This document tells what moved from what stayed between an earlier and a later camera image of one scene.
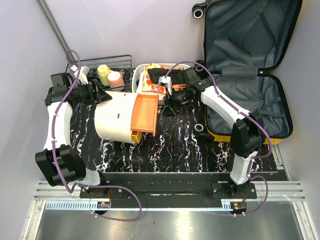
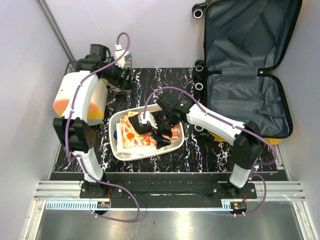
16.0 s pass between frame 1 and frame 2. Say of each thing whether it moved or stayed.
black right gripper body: moved
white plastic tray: moved
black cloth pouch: moved
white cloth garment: moved
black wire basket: stayed
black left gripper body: moved
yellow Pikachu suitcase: stayed
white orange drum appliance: moved
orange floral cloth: moved
